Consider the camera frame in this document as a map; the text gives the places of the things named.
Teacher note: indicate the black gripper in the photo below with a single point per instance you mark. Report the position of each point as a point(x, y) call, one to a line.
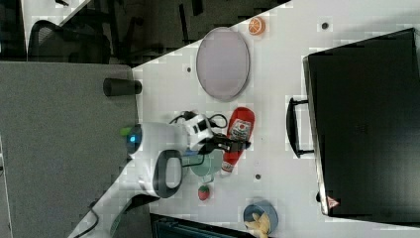
point(221, 142)

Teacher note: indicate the red ketchup bottle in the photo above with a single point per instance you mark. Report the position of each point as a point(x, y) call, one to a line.
point(241, 126)

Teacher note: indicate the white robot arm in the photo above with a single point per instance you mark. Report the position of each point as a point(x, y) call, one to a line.
point(156, 151)

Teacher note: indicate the grey oval plate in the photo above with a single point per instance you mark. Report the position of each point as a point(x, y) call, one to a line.
point(223, 64)

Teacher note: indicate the green metal mug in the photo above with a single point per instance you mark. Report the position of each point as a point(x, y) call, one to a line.
point(204, 166)

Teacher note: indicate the large red strawberry toy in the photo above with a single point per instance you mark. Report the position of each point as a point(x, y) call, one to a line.
point(203, 192)

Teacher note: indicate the blue cup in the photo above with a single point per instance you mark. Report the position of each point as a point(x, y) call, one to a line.
point(260, 207)

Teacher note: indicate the peeled banana toy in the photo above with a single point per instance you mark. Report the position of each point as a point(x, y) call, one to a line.
point(259, 226)

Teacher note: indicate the blue black storage crate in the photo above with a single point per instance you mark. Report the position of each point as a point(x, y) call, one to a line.
point(169, 227)

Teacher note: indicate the green cylinder object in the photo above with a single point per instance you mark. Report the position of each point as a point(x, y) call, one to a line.
point(125, 131)

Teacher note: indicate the orange slice toy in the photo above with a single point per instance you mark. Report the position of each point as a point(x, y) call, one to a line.
point(256, 26)

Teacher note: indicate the black office chair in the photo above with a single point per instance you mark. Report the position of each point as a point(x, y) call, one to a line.
point(52, 43)

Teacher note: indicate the black oven door handle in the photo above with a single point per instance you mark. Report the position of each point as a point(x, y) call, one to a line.
point(292, 127)

